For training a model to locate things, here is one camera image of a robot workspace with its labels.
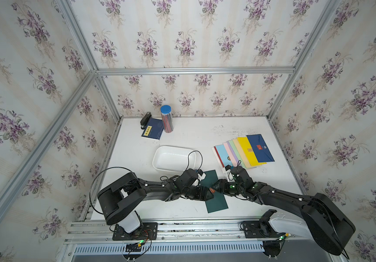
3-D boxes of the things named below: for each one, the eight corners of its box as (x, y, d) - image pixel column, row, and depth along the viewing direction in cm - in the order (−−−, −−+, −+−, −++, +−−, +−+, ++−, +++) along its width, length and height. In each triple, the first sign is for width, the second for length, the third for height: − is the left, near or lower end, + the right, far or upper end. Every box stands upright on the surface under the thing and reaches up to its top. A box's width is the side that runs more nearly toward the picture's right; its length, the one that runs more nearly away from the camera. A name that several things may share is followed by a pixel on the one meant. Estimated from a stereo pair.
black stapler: (140, 128, 116) (138, 123, 112) (148, 114, 125) (146, 109, 121) (143, 129, 115) (142, 124, 111) (151, 115, 124) (150, 110, 120)
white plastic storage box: (152, 174, 93) (150, 169, 88) (156, 151, 103) (154, 145, 98) (196, 174, 93) (196, 169, 88) (195, 151, 103) (196, 145, 98)
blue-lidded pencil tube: (163, 133, 114) (159, 112, 99) (164, 126, 119) (161, 105, 103) (173, 133, 114) (170, 112, 99) (173, 126, 119) (171, 105, 103)
